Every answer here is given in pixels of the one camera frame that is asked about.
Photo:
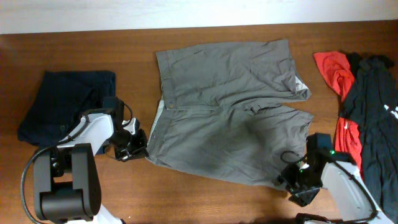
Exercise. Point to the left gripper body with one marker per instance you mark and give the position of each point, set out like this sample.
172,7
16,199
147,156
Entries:
127,145

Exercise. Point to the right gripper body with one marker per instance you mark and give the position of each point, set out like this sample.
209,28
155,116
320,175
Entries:
301,185

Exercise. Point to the grey shorts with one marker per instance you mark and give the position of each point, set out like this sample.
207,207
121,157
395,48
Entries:
225,112

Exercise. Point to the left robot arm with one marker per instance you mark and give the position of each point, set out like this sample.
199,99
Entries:
66,183

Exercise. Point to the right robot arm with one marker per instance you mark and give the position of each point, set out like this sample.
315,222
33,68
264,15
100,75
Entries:
323,168

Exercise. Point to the dark navy folded garment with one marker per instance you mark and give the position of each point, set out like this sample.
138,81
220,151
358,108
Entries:
61,99

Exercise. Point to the black garment with white print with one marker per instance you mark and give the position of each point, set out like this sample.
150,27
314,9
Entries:
371,103

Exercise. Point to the red garment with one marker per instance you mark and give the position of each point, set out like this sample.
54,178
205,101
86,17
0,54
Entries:
335,69

